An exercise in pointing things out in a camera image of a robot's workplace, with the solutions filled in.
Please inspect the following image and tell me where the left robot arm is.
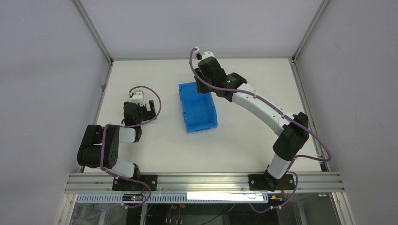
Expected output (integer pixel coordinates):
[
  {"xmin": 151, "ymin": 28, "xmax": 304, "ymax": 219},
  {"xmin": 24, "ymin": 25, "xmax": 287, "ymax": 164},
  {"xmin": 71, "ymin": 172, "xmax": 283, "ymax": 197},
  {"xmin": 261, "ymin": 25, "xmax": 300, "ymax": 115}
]
[{"xmin": 77, "ymin": 100, "xmax": 156, "ymax": 180}]

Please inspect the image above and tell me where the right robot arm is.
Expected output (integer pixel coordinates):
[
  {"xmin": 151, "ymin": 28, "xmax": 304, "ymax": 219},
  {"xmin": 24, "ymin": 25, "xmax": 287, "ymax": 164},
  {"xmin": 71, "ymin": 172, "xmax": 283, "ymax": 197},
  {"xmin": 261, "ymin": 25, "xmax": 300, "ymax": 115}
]
[{"xmin": 193, "ymin": 52, "xmax": 309, "ymax": 190}]

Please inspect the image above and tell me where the blue plastic bin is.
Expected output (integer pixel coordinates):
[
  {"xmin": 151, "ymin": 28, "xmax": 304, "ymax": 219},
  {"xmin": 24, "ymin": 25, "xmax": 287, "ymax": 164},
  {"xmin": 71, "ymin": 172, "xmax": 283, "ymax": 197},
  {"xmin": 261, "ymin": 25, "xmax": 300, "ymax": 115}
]
[{"xmin": 178, "ymin": 82, "xmax": 218, "ymax": 133}]

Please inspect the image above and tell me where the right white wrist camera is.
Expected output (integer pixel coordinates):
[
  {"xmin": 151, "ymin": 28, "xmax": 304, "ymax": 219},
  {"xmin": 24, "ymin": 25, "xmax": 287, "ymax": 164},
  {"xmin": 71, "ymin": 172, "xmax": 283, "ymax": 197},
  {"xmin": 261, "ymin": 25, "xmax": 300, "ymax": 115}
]
[{"xmin": 195, "ymin": 51, "xmax": 215, "ymax": 61}]

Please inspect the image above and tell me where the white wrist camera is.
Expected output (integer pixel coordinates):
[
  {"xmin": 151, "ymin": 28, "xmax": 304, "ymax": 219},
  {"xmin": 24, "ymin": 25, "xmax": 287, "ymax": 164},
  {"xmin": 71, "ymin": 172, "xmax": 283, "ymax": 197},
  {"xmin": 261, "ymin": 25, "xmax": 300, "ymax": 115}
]
[
  {"xmin": 129, "ymin": 90, "xmax": 146, "ymax": 107},
  {"xmin": 195, "ymin": 51, "xmax": 215, "ymax": 61}
]

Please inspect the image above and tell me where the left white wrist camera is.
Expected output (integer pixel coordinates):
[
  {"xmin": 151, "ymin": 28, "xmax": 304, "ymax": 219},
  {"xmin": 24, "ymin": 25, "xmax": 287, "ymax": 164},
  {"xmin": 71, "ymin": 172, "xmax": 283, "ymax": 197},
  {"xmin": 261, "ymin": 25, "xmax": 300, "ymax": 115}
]
[{"xmin": 129, "ymin": 90, "xmax": 146, "ymax": 107}]

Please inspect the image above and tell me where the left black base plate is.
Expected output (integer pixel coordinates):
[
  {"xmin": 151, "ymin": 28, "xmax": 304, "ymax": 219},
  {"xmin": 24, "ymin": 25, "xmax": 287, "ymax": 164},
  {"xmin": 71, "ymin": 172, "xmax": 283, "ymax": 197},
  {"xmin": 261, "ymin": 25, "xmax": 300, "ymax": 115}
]
[{"xmin": 112, "ymin": 174, "xmax": 158, "ymax": 191}]

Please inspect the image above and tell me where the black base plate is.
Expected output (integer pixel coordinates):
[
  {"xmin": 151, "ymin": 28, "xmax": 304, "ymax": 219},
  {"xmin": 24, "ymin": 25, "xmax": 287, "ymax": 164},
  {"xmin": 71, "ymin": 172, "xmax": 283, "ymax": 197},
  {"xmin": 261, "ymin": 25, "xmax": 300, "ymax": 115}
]
[
  {"xmin": 112, "ymin": 174, "xmax": 158, "ymax": 191},
  {"xmin": 248, "ymin": 174, "xmax": 295, "ymax": 191}
]

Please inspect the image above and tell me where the aluminium front rail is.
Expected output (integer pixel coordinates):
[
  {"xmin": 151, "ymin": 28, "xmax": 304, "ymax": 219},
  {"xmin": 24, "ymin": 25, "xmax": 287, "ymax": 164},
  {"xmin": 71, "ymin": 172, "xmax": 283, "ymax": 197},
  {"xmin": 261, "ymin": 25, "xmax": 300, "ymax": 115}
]
[{"xmin": 65, "ymin": 172, "xmax": 345, "ymax": 194}]

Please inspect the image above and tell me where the grey slotted cable duct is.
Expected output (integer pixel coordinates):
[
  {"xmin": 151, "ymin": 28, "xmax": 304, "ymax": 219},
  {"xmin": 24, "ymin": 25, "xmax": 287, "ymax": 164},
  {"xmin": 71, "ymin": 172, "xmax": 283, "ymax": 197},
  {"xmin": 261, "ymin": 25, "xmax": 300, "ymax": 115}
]
[{"xmin": 76, "ymin": 192, "xmax": 268, "ymax": 204}]

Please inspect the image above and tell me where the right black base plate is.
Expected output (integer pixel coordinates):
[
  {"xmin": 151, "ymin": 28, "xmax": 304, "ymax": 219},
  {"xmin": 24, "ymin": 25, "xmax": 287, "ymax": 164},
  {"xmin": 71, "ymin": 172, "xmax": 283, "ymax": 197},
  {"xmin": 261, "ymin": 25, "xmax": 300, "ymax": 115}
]
[{"xmin": 248, "ymin": 174, "xmax": 295, "ymax": 191}]

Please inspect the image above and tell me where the left aluminium frame post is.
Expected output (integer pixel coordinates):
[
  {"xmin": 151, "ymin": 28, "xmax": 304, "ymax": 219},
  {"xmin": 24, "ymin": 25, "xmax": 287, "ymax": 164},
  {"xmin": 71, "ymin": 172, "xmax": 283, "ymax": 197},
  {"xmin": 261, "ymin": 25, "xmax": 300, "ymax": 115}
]
[{"xmin": 72, "ymin": 0, "xmax": 113, "ymax": 65}]

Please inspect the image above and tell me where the aluminium frame post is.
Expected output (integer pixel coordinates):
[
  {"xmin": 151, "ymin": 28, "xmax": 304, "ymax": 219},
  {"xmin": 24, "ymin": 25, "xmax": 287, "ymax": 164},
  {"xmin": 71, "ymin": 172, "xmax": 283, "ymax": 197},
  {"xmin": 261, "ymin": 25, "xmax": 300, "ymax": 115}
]
[
  {"xmin": 291, "ymin": 0, "xmax": 330, "ymax": 63},
  {"xmin": 72, "ymin": 0, "xmax": 113, "ymax": 65}
]

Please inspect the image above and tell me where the right aluminium frame post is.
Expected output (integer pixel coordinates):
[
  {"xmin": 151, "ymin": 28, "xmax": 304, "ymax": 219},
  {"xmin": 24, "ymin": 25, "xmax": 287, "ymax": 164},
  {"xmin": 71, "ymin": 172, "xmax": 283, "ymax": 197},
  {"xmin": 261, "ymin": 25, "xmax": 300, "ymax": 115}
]
[{"xmin": 291, "ymin": 0, "xmax": 330, "ymax": 63}]

